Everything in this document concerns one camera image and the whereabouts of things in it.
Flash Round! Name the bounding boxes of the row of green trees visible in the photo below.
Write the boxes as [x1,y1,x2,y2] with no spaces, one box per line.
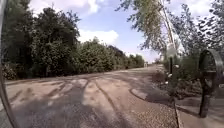
[0,0,146,81]

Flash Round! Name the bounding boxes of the roadside bushes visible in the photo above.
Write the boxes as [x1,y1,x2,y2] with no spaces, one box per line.
[151,49,224,100]

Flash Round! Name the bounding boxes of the dark round metal post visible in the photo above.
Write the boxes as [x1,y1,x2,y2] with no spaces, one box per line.
[196,48,224,119]

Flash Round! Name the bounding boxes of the birch tree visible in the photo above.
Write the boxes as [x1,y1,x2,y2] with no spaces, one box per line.
[116,0,224,64]

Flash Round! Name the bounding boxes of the grey paved side path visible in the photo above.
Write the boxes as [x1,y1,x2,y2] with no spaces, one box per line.
[174,95,224,128]

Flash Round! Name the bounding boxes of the grey asphalt road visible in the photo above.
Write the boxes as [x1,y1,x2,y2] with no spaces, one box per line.
[0,64,179,128]

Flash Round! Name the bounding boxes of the pale sign on pole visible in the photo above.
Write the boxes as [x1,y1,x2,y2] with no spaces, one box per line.
[165,43,178,75]

